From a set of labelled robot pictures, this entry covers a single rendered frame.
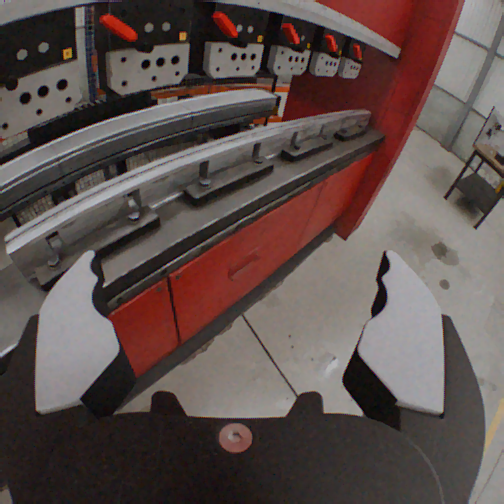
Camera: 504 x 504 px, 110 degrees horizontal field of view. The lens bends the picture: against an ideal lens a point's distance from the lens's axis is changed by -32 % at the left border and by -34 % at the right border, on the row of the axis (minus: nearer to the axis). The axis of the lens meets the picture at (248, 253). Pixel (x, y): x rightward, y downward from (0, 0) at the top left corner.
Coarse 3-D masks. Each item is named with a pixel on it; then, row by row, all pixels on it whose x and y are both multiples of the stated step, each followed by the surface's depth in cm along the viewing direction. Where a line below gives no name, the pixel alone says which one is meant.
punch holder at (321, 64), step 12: (324, 36) 56; (336, 36) 59; (312, 48) 60; (324, 48) 60; (336, 48) 63; (312, 60) 62; (324, 60) 63; (336, 60) 67; (312, 72) 66; (324, 72) 68
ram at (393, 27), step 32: (32, 0) 13; (64, 0) 16; (96, 0) 20; (224, 0) 32; (256, 0) 36; (320, 0) 44; (352, 0) 50; (384, 0) 57; (416, 0) 68; (352, 32) 62; (384, 32) 73
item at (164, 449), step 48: (96, 432) 4; (144, 432) 4; (192, 432) 4; (240, 432) 4; (288, 432) 4; (336, 432) 4; (384, 432) 4; (48, 480) 2; (96, 480) 3; (144, 480) 3; (192, 480) 3; (240, 480) 3; (288, 480) 3; (336, 480) 3; (384, 480) 3; (432, 480) 3
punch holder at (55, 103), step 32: (0, 32) 13; (32, 32) 17; (64, 32) 20; (0, 64) 16; (32, 64) 20; (64, 64) 24; (0, 96) 19; (32, 96) 23; (64, 96) 27; (0, 128) 22
